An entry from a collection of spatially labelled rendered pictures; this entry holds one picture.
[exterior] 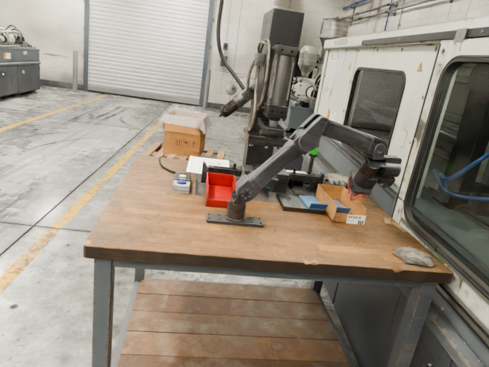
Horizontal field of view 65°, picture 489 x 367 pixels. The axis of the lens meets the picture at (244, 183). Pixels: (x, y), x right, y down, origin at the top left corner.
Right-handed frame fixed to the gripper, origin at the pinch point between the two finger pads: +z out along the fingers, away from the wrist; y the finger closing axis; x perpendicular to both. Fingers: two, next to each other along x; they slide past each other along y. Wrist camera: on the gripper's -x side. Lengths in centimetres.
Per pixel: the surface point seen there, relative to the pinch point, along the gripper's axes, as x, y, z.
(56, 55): 452, 795, 553
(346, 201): -4.8, 7.7, 14.1
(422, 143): -25.9, 17.5, -15.4
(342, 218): 2.9, -7.6, 5.2
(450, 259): -24.2, -30.0, -10.2
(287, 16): 30, 62, -34
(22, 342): 134, -34, 98
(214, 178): 52, 16, 19
